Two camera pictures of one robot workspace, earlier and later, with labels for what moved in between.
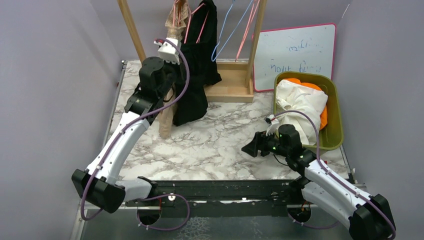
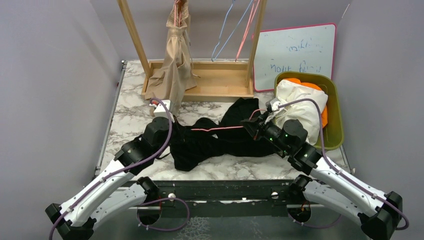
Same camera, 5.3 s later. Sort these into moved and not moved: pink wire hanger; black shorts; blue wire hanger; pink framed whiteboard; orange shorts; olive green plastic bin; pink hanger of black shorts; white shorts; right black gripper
Moved: right black gripper; black shorts; pink hanger of black shorts
Not moved: olive green plastic bin; white shorts; pink wire hanger; orange shorts; pink framed whiteboard; blue wire hanger
